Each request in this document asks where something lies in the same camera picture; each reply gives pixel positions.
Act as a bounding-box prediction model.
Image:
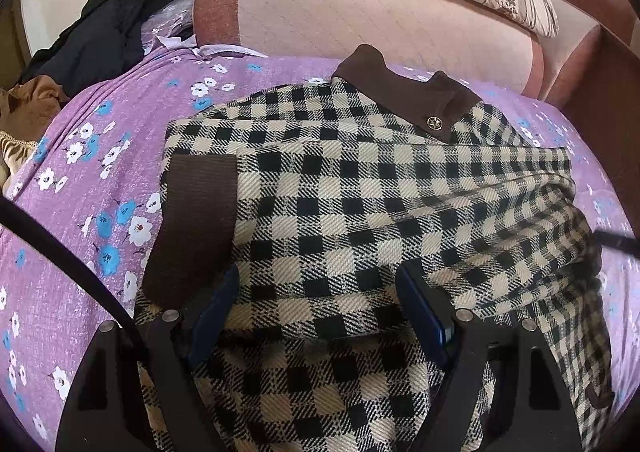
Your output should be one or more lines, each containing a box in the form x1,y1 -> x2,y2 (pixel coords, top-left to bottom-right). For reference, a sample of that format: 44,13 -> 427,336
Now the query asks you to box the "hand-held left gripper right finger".
395,263 -> 583,452

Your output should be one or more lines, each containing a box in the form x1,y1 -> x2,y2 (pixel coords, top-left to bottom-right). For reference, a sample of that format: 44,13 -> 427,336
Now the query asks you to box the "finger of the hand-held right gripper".
594,229 -> 640,257

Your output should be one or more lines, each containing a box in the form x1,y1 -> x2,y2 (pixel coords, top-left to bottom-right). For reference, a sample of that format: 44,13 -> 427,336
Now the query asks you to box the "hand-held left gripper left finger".
55,264 -> 241,452

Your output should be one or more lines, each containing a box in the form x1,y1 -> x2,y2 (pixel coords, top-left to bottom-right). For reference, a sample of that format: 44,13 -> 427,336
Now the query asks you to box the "black and cream checked coat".
134,44 -> 616,452

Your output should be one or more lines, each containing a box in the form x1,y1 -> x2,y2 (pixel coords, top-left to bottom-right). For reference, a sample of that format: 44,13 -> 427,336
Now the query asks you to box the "purple floral bedsheet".
0,52 -> 638,452

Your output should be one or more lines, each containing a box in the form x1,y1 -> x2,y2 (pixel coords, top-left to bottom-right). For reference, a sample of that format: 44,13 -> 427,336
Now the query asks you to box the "tan satin cloth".
0,129 -> 40,193

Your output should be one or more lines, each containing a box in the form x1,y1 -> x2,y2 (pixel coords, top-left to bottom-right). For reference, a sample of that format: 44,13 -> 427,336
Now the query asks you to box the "lilac cloth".
155,35 -> 268,59

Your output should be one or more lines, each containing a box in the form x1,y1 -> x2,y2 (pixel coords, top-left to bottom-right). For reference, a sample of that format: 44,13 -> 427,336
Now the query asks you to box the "brown cloth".
0,76 -> 70,133

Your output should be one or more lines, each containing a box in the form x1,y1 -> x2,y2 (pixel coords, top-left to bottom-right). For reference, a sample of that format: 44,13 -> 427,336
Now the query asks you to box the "clear plastic bag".
142,2 -> 197,51

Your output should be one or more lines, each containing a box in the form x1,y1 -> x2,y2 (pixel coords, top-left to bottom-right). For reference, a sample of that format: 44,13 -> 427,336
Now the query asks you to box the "black garment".
20,0 -> 201,83

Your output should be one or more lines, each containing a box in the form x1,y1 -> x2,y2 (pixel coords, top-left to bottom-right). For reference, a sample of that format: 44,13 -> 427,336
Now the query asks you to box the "pink sofa headboard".
192,0 -> 546,100

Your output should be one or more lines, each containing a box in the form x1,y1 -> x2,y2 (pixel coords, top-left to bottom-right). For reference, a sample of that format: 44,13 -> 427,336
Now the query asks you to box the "black cable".
0,197 -> 147,360

